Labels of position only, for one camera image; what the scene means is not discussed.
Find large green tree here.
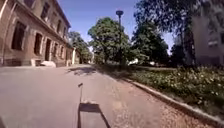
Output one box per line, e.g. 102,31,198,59
87,17,132,65
129,21,170,66

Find dark street lamp pole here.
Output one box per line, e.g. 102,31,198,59
115,10,125,69

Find pale stone block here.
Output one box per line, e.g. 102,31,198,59
39,60,57,68

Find stone kerb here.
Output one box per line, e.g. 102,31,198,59
123,78,224,127

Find grey asphalt path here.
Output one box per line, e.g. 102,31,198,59
0,64,214,128

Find overhanging dark tree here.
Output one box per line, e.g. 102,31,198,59
133,0,224,66

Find brown brick building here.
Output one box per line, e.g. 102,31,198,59
0,0,77,68

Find pale building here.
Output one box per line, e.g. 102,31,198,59
181,3,224,68

